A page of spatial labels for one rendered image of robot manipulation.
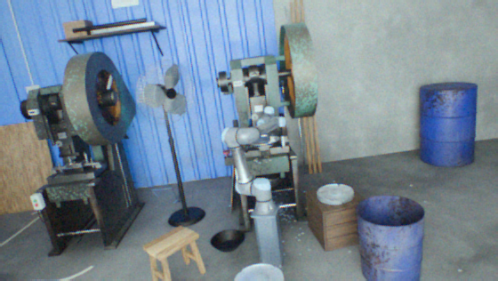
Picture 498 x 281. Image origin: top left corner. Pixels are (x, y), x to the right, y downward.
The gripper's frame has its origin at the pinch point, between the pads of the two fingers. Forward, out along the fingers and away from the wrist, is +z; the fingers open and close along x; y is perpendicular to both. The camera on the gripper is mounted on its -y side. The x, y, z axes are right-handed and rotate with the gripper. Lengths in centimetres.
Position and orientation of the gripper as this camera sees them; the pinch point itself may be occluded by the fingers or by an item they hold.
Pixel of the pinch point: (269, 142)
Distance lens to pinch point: 290.5
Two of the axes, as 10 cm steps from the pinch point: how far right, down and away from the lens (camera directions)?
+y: 9.9, -1.5, 0.5
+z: 0.8, 7.5, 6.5
